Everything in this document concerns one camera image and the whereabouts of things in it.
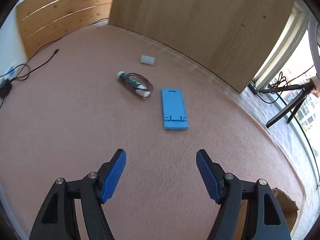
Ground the blue phone stand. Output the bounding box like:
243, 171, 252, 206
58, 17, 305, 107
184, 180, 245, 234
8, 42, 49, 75
161, 88, 189, 130

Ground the cardboard box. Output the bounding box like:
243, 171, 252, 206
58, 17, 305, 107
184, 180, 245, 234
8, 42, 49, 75
233, 187, 299, 239

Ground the green white glue stick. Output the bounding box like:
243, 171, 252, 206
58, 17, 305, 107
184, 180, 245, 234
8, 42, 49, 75
116, 71, 154, 99

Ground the red wire coil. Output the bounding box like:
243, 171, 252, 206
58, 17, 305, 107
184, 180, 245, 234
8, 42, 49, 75
126, 73, 154, 100

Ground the white eraser block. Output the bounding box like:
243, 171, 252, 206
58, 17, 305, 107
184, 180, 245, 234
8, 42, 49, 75
140, 55, 155, 66

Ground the black power strip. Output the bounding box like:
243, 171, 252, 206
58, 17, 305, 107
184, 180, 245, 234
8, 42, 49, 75
247, 81, 259, 95

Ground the black tripod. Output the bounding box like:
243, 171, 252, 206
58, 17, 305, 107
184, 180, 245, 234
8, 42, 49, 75
259, 82, 316, 129

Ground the black plug adapter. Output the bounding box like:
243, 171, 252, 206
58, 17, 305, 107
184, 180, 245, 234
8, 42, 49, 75
0, 79, 12, 99

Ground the white power strip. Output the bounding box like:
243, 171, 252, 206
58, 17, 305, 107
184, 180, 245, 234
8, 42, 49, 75
0, 66, 16, 79

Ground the large oak wood board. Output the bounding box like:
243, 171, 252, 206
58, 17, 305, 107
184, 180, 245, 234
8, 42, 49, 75
110, 0, 295, 92

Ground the pine slat headboard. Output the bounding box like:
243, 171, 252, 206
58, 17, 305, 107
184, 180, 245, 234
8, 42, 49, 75
16, 0, 113, 57

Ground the black usb cable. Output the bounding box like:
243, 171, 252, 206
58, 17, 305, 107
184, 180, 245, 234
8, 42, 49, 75
0, 17, 111, 108

